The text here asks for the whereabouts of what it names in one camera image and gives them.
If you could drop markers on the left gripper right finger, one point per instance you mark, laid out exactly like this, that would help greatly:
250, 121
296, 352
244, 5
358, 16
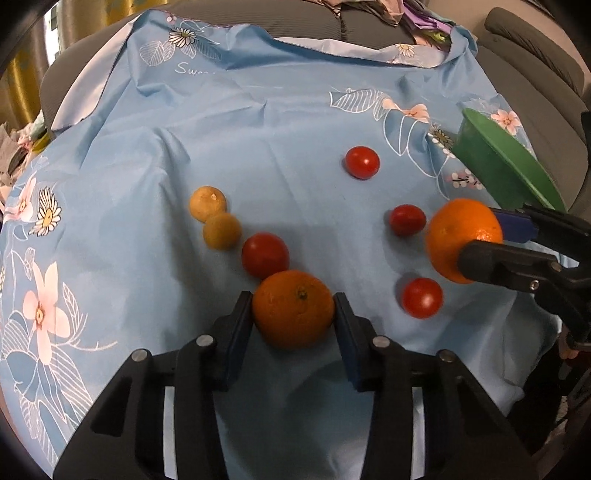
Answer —
466, 435

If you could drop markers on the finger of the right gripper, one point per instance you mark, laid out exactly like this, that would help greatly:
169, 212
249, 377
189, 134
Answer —
558, 289
561, 232

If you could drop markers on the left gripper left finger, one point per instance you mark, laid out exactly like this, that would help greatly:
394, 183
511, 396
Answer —
121, 436

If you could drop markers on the orange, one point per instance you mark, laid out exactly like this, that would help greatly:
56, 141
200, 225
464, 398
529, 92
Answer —
456, 224
293, 310

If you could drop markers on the near cherry tomato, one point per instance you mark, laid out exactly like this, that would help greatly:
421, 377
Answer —
422, 298

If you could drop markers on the green plastic bowl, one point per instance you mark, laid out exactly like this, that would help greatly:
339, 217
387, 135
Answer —
508, 171

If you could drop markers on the middle cherry tomato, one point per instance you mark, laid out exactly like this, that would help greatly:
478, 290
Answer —
407, 220

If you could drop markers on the far cherry tomato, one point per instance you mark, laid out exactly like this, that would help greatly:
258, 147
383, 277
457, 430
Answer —
362, 162

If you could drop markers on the grey sofa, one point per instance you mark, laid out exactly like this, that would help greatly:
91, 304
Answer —
531, 69

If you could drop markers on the cherry tomato beside kumquats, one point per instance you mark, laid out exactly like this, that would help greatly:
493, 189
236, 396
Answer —
265, 254

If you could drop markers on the lower yellow kumquat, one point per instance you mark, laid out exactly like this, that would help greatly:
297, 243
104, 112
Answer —
222, 231

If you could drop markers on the yellow kumquat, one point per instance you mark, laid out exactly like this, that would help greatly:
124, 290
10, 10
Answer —
205, 202
222, 231

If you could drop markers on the pile of clothes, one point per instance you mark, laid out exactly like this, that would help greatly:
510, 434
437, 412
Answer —
426, 27

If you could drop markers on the upper yellow kumquat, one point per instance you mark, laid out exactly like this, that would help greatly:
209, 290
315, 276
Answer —
205, 202

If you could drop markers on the light blue floral cloth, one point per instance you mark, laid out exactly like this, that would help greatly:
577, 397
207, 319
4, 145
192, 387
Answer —
77, 297

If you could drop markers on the beige and yellow curtain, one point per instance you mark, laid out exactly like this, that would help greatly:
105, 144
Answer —
51, 54

